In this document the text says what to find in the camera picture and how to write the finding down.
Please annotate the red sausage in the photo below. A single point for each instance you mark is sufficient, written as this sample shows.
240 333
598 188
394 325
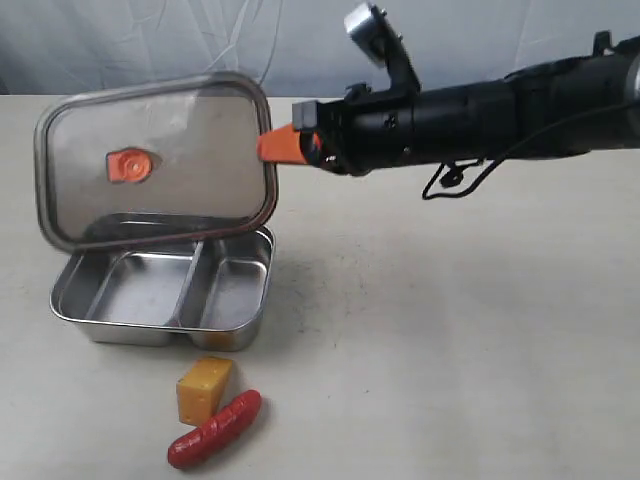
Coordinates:
216 433

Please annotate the grey backdrop cloth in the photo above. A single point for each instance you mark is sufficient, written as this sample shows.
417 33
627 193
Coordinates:
291 48

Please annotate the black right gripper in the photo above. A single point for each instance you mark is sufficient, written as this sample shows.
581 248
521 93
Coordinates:
364 131

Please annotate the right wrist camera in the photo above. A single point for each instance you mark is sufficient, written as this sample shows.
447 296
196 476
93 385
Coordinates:
368 27

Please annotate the yellow cheese block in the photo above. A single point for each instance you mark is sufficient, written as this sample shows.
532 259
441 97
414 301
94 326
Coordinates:
200 390

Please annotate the transparent lid with orange valve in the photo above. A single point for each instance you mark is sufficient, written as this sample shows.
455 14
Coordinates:
161 162

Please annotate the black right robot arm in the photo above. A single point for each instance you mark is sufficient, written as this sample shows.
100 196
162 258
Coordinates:
558 109

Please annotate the stainless steel lunch box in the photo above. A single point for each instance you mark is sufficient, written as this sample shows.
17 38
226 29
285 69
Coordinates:
212 292

